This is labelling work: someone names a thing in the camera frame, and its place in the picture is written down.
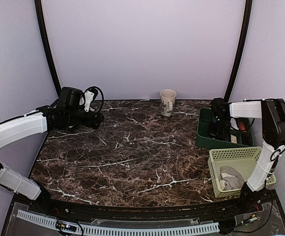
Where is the cream ceramic mug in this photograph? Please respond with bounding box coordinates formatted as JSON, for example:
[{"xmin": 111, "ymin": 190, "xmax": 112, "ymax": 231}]
[{"xmin": 160, "ymin": 89, "xmax": 177, "ymax": 117}]

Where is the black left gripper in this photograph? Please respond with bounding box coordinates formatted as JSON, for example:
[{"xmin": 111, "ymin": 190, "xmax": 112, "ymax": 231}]
[{"xmin": 66, "ymin": 108, "xmax": 104, "ymax": 129}]

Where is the dark green divided organizer tray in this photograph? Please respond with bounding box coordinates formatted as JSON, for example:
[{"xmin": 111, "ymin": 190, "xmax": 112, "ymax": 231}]
[{"xmin": 196, "ymin": 108, "xmax": 254, "ymax": 149}]

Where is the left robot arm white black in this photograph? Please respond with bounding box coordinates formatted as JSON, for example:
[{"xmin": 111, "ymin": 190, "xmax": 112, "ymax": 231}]
[{"xmin": 0, "ymin": 106, "xmax": 104, "ymax": 214}]

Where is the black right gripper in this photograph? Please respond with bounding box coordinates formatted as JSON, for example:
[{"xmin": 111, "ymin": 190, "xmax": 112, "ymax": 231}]
[{"xmin": 207, "ymin": 118, "xmax": 231, "ymax": 141}]

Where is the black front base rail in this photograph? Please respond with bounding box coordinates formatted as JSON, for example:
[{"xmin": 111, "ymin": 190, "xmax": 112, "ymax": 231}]
[{"xmin": 12, "ymin": 190, "xmax": 281, "ymax": 223}]

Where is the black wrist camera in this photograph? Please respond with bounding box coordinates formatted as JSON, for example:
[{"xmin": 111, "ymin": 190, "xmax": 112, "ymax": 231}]
[
  {"xmin": 209, "ymin": 98, "xmax": 228, "ymax": 115},
  {"xmin": 58, "ymin": 87, "xmax": 83, "ymax": 109}
]

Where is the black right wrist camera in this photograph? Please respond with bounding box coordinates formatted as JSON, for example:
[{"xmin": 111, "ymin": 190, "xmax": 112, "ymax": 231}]
[{"xmin": 209, "ymin": 98, "xmax": 228, "ymax": 115}]

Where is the grey cloth in basket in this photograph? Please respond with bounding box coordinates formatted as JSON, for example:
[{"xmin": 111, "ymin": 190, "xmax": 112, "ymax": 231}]
[{"xmin": 219, "ymin": 166, "xmax": 245, "ymax": 191}]

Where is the left black frame post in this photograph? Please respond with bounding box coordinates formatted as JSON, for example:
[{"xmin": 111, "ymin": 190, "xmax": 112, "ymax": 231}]
[{"xmin": 34, "ymin": 0, "xmax": 61, "ymax": 96}]

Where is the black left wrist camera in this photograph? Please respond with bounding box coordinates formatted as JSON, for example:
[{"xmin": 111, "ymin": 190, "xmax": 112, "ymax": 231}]
[{"xmin": 58, "ymin": 87, "xmax": 83, "ymax": 109}]

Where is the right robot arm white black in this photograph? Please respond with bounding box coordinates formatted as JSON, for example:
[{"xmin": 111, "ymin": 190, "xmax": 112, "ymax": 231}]
[{"xmin": 208, "ymin": 98, "xmax": 285, "ymax": 213}]

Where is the black frame post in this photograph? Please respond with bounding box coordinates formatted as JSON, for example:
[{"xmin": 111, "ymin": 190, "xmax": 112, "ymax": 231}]
[
  {"xmin": 34, "ymin": 0, "xmax": 61, "ymax": 96},
  {"xmin": 224, "ymin": 0, "xmax": 253, "ymax": 102}
]

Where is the grey slotted cable duct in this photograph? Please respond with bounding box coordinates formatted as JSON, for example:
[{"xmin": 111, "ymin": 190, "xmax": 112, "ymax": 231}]
[{"xmin": 16, "ymin": 210, "xmax": 220, "ymax": 236}]

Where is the orange rolled item in tray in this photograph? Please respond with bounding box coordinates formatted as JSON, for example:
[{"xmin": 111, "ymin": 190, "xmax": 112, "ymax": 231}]
[{"xmin": 238, "ymin": 122, "xmax": 246, "ymax": 132}]

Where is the light green perforated basket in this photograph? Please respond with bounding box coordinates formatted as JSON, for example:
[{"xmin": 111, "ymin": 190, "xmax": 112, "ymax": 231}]
[{"xmin": 208, "ymin": 144, "xmax": 277, "ymax": 198}]

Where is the right black frame post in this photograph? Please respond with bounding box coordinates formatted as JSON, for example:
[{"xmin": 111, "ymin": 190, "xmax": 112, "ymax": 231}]
[{"xmin": 224, "ymin": 0, "xmax": 253, "ymax": 102}]

